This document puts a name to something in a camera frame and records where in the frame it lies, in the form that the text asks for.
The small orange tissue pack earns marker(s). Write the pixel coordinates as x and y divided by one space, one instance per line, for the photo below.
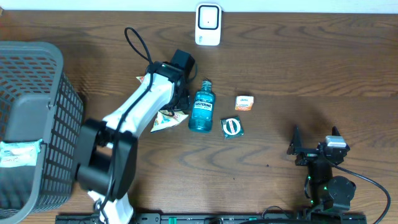
244 103

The orange snack bag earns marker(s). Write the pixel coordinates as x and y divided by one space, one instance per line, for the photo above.
166 121

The green round-logo packet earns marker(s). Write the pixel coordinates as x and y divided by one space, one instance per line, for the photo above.
231 127

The grey plastic mesh basket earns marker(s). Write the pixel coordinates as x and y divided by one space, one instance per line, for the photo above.
38 103

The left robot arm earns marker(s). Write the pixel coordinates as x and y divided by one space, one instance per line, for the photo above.
106 150

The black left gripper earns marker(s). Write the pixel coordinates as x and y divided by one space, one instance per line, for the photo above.
185 100

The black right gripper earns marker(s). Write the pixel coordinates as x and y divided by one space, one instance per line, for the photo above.
295 148

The white barcode scanner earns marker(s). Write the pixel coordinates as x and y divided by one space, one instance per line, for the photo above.
208 24

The green wet wipes pack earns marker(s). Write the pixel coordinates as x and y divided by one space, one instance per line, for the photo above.
18 154

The blue Listerine mouthwash bottle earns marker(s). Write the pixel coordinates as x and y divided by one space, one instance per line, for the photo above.
203 106

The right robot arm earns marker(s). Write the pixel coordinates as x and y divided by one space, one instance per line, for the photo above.
330 195

